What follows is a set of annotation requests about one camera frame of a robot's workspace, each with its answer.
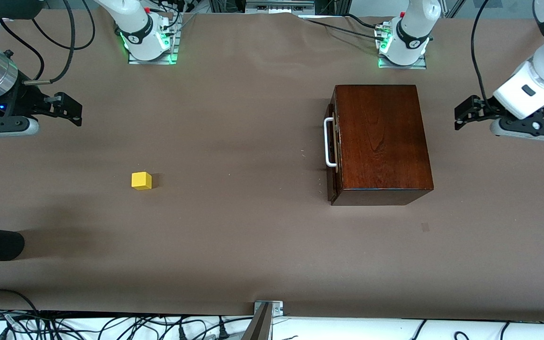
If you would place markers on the wooden drawer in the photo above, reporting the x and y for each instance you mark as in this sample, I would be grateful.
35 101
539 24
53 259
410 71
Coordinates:
334 189

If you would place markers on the small metal bracket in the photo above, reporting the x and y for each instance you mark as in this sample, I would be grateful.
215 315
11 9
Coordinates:
276 308

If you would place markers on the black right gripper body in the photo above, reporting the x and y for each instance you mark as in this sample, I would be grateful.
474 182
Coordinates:
22 102

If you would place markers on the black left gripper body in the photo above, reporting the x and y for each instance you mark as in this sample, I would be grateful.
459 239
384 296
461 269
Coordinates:
485 106

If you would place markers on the dark wooden box casing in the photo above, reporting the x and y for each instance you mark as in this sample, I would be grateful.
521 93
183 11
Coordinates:
380 141

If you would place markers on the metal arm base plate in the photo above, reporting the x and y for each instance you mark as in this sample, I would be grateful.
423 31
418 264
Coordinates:
174 47
418 65

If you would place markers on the brown table cover sheet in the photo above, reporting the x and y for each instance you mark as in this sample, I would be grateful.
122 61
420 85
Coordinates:
253 236

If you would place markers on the black power plug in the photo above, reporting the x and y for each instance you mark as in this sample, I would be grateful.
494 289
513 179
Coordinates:
222 330
181 333

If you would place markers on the yellow cube block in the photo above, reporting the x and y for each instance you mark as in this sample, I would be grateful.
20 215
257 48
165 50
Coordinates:
141 182

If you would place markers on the grey device box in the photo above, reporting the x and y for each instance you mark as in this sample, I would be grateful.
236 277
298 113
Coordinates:
276 5

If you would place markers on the dark camera mount pole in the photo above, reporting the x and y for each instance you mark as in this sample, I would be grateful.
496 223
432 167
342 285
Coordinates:
259 328

